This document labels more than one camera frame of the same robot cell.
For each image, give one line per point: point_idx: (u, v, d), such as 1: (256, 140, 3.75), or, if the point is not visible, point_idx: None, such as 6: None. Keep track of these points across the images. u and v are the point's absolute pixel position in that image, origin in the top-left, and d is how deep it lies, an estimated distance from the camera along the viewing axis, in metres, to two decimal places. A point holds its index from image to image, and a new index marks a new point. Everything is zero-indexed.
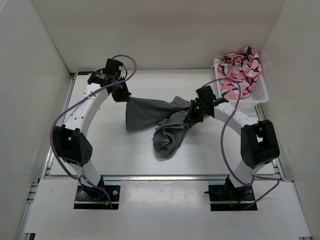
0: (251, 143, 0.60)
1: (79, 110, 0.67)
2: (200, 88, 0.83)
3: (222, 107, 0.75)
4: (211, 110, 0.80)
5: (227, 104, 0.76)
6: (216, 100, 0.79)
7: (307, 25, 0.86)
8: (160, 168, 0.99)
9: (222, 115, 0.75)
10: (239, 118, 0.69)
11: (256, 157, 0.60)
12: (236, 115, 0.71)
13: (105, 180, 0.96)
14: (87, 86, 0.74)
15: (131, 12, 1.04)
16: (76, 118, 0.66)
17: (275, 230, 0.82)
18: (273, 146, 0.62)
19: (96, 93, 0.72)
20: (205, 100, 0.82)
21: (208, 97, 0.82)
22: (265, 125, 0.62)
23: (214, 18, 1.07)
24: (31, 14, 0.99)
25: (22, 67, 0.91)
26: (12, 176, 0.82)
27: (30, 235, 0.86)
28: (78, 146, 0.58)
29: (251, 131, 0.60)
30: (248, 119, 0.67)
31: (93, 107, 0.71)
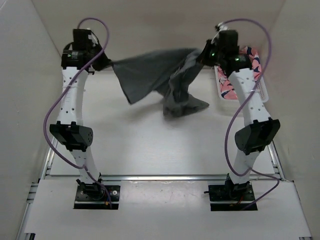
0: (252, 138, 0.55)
1: (66, 101, 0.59)
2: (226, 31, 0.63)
3: (241, 78, 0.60)
4: (227, 68, 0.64)
5: (247, 75, 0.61)
6: (240, 60, 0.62)
7: (307, 25, 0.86)
8: (160, 168, 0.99)
9: (238, 87, 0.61)
10: (252, 106, 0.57)
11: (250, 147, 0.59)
12: (252, 99, 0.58)
13: (105, 179, 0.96)
14: (63, 73, 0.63)
15: (131, 12, 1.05)
16: (67, 111, 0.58)
17: (275, 229, 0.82)
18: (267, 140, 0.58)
19: (76, 79, 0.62)
20: (225, 48, 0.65)
21: (229, 47, 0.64)
22: (271, 126, 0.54)
23: (214, 18, 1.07)
24: (31, 14, 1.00)
25: (22, 67, 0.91)
26: (12, 175, 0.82)
27: (30, 235, 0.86)
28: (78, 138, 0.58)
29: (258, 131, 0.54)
30: (261, 112, 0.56)
31: (79, 93, 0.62)
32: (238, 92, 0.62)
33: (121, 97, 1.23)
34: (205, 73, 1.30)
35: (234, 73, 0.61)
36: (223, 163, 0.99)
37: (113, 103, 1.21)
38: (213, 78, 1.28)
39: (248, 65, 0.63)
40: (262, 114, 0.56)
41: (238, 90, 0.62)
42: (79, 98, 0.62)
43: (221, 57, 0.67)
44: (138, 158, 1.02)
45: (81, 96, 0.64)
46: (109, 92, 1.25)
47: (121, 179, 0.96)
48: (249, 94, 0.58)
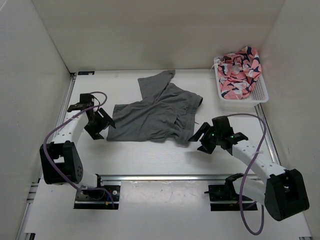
0: (278, 195, 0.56)
1: (65, 128, 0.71)
2: (216, 119, 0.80)
3: (242, 146, 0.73)
4: (229, 146, 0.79)
5: (246, 144, 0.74)
6: (235, 136, 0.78)
7: (307, 26, 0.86)
8: (160, 169, 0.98)
9: (242, 155, 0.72)
10: (263, 164, 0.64)
11: (284, 210, 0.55)
12: (259, 159, 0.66)
13: (104, 179, 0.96)
14: (67, 115, 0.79)
15: (131, 11, 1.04)
16: (64, 134, 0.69)
17: (275, 229, 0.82)
18: (301, 198, 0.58)
19: (79, 115, 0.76)
20: (221, 130, 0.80)
21: (224, 129, 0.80)
22: (293, 177, 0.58)
23: (214, 18, 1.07)
24: (31, 14, 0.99)
25: (22, 67, 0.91)
26: (12, 176, 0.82)
27: (30, 235, 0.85)
28: (70, 156, 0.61)
29: (278, 183, 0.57)
30: (272, 167, 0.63)
31: (77, 126, 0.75)
32: (245, 159, 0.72)
33: (121, 97, 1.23)
34: (205, 73, 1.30)
35: (235, 145, 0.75)
36: (224, 163, 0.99)
37: (113, 103, 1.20)
38: (213, 78, 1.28)
39: (243, 137, 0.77)
40: (276, 169, 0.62)
41: (243, 157, 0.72)
42: (77, 130, 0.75)
43: (220, 138, 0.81)
44: (138, 158, 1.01)
45: (78, 130, 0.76)
46: (109, 92, 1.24)
47: (120, 179, 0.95)
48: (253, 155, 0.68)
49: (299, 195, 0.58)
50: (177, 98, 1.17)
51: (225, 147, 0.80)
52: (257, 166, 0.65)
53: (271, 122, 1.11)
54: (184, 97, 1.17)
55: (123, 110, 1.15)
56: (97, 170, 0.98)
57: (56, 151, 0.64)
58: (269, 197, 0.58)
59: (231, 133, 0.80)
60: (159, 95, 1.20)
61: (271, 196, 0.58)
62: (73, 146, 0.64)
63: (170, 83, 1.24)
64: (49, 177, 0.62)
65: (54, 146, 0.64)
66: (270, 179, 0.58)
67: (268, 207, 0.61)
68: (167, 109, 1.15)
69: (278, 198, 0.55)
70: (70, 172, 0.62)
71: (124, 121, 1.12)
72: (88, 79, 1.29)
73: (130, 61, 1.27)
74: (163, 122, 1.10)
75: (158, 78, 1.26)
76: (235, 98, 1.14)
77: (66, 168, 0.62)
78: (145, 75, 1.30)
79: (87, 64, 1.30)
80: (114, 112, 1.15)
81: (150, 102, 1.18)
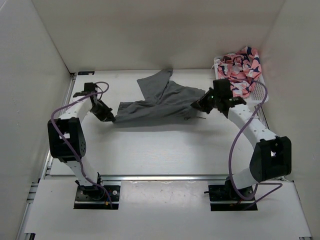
0: (263, 158, 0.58)
1: (70, 108, 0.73)
2: (217, 80, 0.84)
3: (238, 110, 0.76)
4: (225, 109, 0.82)
5: (243, 108, 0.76)
6: (233, 100, 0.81)
7: (307, 26, 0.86)
8: (160, 169, 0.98)
9: (237, 118, 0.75)
10: (255, 128, 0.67)
11: (266, 172, 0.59)
12: (252, 124, 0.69)
13: (104, 179, 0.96)
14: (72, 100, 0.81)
15: (131, 12, 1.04)
16: (70, 113, 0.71)
17: (275, 229, 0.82)
18: (285, 164, 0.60)
19: (84, 98, 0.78)
20: (220, 93, 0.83)
21: (224, 91, 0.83)
22: (282, 143, 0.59)
23: (214, 18, 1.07)
24: (31, 14, 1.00)
25: (22, 67, 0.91)
26: (12, 176, 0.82)
27: (30, 235, 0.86)
28: (76, 130, 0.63)
29: (266, 147, 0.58)
30: (264, 131, 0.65)
31: (82, 109, 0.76)
32: (239, 122, 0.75)
33: (121, 97, 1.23)
34: (205, 73, 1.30)
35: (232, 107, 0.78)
36: (224, 163, 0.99)
37: (113, 102, 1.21)
38: (213, 78, 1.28)
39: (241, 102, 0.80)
40: (268, 134, 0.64)
41: (238, 121, 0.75)
42: (82, 112, 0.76)
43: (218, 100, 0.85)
44: (138, 158, 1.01)
45: (82, 113, 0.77)
46: (109, 92, 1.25)
47: (120, 179, 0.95)
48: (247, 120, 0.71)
49: (284, 161, 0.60)
50: (180, 95, 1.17)
51: (221, 109, 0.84)
52: (250, 130, 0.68)
53: (271, 122, 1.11)
54: (188, 94, 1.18)
55: (127, 109, 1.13)
56: (97, 170, 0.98)
57: (62, 127, 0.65)
58: (255, 159, 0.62)
59: (230, 97, 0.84)
60: (162, 95, 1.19)
61: (257, 159, 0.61)
62: (78, 121, 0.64)
63: (170, 81, 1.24)
64: (56, 152, 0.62)
65: (61, 123, 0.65)
66: (259, 143, 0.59)
67: (253, 168, 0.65)
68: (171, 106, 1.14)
69: (261, 160, 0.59)
70: (77, 145, 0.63)
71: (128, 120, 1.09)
72: (88, 79, 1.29)
73: (130, 62, 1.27)
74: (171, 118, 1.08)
75: (158, 77, 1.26)
76: (235, 98, 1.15)
77: (72, 141, 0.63)
78: (145, 75, 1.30)
79: (87, 64, 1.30)
80: (119, 110, 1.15)
81: (154, 101, 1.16)
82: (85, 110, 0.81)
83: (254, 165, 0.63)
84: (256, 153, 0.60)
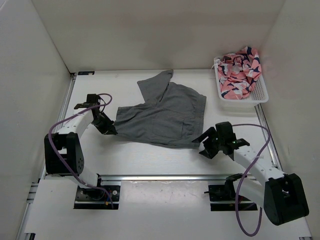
0: (277, 200, 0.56)
1: (71, 122, 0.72)
2: (220, 124, 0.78)
3: (242, 151, 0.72)
4: (231, 152, 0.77)
5: (247, 148, 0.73)
6: (237, 142, 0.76)
7: (307, 26, 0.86)
8: (160, 169, 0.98)
9: (242, 159, 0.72)
10: (263, 168, 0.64)
11: (283, 215, 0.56)
12: (259, 164, 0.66)
13: (104, 179, 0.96)
14: (74, 111, 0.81)
15: (131, 12, 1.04)
16: (69, 127, 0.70)
17: (275, 229, 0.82)
18: (301, 203, 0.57)
19: (84, 111, 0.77)
20: (224, 136, 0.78)
21: (227, 134, 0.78)
22: (292, 181, 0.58)
23: (214, 18, 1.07)
24: (31, 14, 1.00)
25: (22, 67, 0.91)
26: (12, 176, 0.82)
27: (30, 235, 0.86)
28: (73, 146, 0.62)
29: (277, 187, 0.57)
30: (272, 170, 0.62)
31: (83, 122, 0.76)
32: (244, 163, 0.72)
33: (121, 97, 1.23)
34: (205, 73, 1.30)
35: (236, 150, 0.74)
36: (224, 163, 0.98)
37: (113, 103, 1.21)
38: (213, 78, 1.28)
39: (244, 143, 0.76)
40: (276, 173, 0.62)
41: (243, 161, 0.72)
42: (82, 125, 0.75)
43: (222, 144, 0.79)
44: (138, 158, 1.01)
45: (83, 126, 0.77)
46: (109, 92, 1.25)
47: (120, 179, 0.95)
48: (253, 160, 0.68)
49: (299, 200, 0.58)
50: (180, 99, 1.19)
51: (226, 152, 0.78)
52: (257, 170, 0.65)
53: (271, 122, 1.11)
54: (187, 98, 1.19)
55: (127, 113, 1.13)
56: (97, 170, 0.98)
57: (59, 142, 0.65)
58: (269, 201, 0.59)
59: (233, 138, 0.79)
60: (162, 96, 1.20)
61: (270, 201, 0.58)
62: (77, 137, 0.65)
63: (170, 83, 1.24)
64: (52, 167, 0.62)
65: (58, 137, 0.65)
66: (269, 182, 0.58)
67: (268, 212, 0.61)
68: (171, 111, 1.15)
69: (275, 202, 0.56)
70: (73, 163, 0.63)
71: (127, 123, 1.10)
72: (88, 80, 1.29)
73: (131, 62, 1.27)
74: (172, 121, 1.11)
75: (158, 78, 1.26)
76: (235, 98, 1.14)
77: (69, 158, 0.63)
78: (145, 75, 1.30)
79: (87, 64, 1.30)
80: (117, 115, 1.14)
81: (153, 103, 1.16)
82: (87, 122, 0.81)
83: (268, 205, 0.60)
84: (267, 194, 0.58)
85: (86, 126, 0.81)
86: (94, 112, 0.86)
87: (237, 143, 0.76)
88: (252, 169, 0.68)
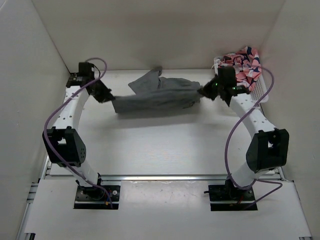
0: (261, 149, 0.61)
1: (66, 110, 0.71)
2: (223, 68, 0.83)
3: (240, 100, 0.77)
4: (228, 98, 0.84)
5: (245, 98, 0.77)
6: (236, 88, 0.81)
7: (307, 25, 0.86)
8: (160, 169, 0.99)
9: (239, 108, 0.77)
10: (255, 119, 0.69)
11: (261, 161, 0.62)
12: (253, 114, 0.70)
13: (104, 180, 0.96)
14: (67, 91, 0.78)
15: (131, 12, 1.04)
16: (64, 118, 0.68)
17: (276, 229, 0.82)
18: (281, 156, 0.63)
19: (78, 93, 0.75)
20: (224, 81, 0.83)
21: (228, 79, 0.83)
22: (280, 134, 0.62)
23: (214, 19, 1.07)
24: (31, 14, 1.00)
25: (22, 67, 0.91)
26: (12, 176, 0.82)
27: (30, 235, 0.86)
28: (74, 142, 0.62)
29: (264, 138, 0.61)
30: (264, 123, 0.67)
31: (77, 106, 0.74)
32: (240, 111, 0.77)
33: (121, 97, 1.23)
34: (205, 73, 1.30)
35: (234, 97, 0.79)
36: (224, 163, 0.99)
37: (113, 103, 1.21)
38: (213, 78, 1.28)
39: (245, 91, 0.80)
40: (267, 125, 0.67)
41: (239, 110, 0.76)
42: (77, 110, 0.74)
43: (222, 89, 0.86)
44: (139, 158, 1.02)
45: (79, 109, 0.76)
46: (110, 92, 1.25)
47: (120, 179, 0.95)
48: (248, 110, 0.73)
49: (280, 153, 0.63)
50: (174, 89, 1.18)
51: (224, 97, 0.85)
52: (250, 121, 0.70)
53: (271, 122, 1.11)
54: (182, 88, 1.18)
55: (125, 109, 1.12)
56: (97, 170, 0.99)
57: (57, 134, 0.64)
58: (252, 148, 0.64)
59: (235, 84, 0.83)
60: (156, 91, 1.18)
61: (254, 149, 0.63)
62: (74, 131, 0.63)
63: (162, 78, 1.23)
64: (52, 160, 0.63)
65: (56, 131, 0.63)
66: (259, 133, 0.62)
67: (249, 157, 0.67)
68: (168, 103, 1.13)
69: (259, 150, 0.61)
70: (73, 156, 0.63)
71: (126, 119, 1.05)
72: None
73: (131, 62, 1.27)
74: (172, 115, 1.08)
75: (149, 77, 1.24)
76: None
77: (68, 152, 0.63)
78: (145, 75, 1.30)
79: None
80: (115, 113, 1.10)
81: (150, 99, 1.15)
82: (82, 104, 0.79)
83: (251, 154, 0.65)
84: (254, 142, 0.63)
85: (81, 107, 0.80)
86: (88, 87, 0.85)
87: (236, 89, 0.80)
88: (246, 119, 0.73)
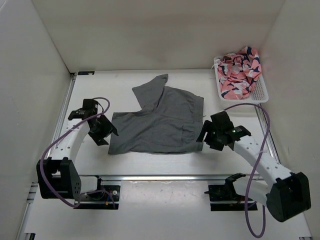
0: (284, 201, 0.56)
1: (64, 142, 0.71)
2: (214, 115, 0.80)
3: (245, 144, 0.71)
4: (230, 140, 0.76)
5: (250, 141, 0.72)
6: (237, 131, 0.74)
7: (307, 26, 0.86)
8: (160, 169, 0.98)
9: (245, 153, 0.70)
10: (268, 166, 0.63)
11: (287, 213, 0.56)
12: (264, 161, 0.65)
13: (104, 180, 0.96)
14: (68, 123, 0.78)
15: (131, 11, 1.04)
16: (62, 149, 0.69)
17: (276, 229, 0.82)
18: (305, 200, 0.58)
19: (79, 125, 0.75)
20: (220, 127, 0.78)
21: (223, 124, 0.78)
22: (298, 179, 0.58)
23: (214, 18, 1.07)
24: (31, 14, 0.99)
25: (22, 68, 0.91)
26: (12, 176, 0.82)
27: (30, 235, 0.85)
28: (69, 174, 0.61)
29: (285, 187, 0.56)
30: (278, 169, 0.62)
31: (77, 138, 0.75)
32: (247, 156, 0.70)
33: (121, 97, 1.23)
34: (205, 73, 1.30)
35: (238, 142, 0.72)
36: (224, 163, 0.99)
37: (113, 103, 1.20)
38: (213, 78, 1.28)
39: (246, 132, 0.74)
40: (282, 172, 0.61)
41: (245, 154, 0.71)
42: (77, 142, 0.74)
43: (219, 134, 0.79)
44: (138, 158, 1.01)
45: (78, 142, 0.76)
46: (109, 92, 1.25)
47: (120, 179, 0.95)
48: (258, 155, 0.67)
49: (304, 197, 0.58)
50: (177, 101, 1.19)
51: (226, 142, 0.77)
52: (262, 168, 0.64)
53: (271, 122, 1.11)
54: (184, 101, 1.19)
55: (124, 119, 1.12)
56: (98, 170, 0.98)
57: (53, 167, 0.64)
58: (273, 199, 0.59)
59: (231, 127, 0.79)
60: (159, 102, 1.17)
61: (275, 200, 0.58)
62: (71, 163, 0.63)
63: (166, 87, 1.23)
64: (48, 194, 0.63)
65: (51, 162, 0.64)
66: (277, 183, 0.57)
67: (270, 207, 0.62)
68: (170, 117, 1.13)
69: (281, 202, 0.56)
70: (69, 189, 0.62)
71: (125, 130, 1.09)
72: (88, 80, 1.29)
73: (131, 62, 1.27)
74: (172, 129, 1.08)
75: (153, 84, 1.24)
76: (235, 98, 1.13)
77: (65, 185, 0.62)
78: (145, 75, 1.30)
79: (88, 64, 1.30)
80: (114, 120, 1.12)
81: (150, 109, 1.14)
82: (82, 136, 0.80)
83: (272, 202, 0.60)
84: (273, 192, 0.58)
85: (81, 140, 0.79)
86: (90, 122, 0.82)
87: (237, 132, 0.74)
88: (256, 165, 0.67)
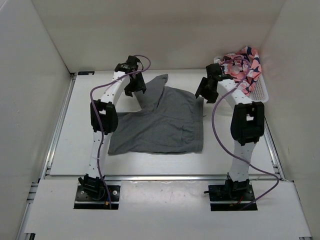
0: (238, 120, 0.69)
1: (110, 89, 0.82)
2: (209, 65, 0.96)
3: (225, 83, 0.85)
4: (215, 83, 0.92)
5: (230, 82, 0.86)
6: (222, 75, 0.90)
7: (307, 26, 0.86)
8: (160, 169, 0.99)
9: (223, 90, 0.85)
10: (237, 96, 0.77)
11: (243, 132, 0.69)
12: (235, 92, 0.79)
13: (107, 180, 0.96)
14: (114, 74, 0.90)
15: (131, 12, 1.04)
16: (108, 95, 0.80)
17: (276, 228, 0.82)
18: (259, 126, 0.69)
19: (122, 77, 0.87)
20: (211, 73, 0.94)
21: (214, 71, 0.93)
22: (257, 106, 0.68)
23: (214, 18, 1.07)
24: (31, 14, 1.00)
25: (21, 68, 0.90)
26: (12, 175, 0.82)
27: (30, 235, 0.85)
28: (112, 117, 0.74)
29: (242, 109, 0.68)
30: (244, 98, 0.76)
31: (120, 88, 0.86)
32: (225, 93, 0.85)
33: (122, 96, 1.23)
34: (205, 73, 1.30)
35: (219, 82, 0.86)
36: (223, 162, 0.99)
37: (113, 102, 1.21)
38: None
39: (229, 76, 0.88)
40: (246, 100, 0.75)
41: (223, 92, 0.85)
42: (119, 92, 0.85)
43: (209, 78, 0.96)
44: (139, 158, 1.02)
45: (120, 92, 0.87)
46: None
47: (121, 179, 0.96)
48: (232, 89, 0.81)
49: (259, 123, 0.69)
50: (177, 101, 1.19)
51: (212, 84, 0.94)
52: (232, 98, 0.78)
53: (271, 122, 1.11)
54: (184, 101, 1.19)
55: (123, 120, 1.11)
56: None
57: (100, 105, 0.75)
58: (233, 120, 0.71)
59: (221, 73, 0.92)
60: (159, 102, 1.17)
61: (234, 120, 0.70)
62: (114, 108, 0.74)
63: (166, 87, 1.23)
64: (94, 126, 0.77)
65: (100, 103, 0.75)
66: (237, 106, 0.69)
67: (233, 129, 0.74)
68: (170, 116, 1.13)
69: (237, 121, 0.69)
70: (109, 127, 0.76)
71: (124, 131, 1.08)
72: (88, 80, 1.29)
73: None
74: (172, 128, 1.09)
75: (153, 84, 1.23)
76: None
77: (107, 123, 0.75)
78: (145, 74, 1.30)
79: (88, 64, 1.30)
80: None
81: (150, 109, 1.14)
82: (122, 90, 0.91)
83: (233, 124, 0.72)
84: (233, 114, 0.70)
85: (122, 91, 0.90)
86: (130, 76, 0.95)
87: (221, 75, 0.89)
88: (229, 98, 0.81)
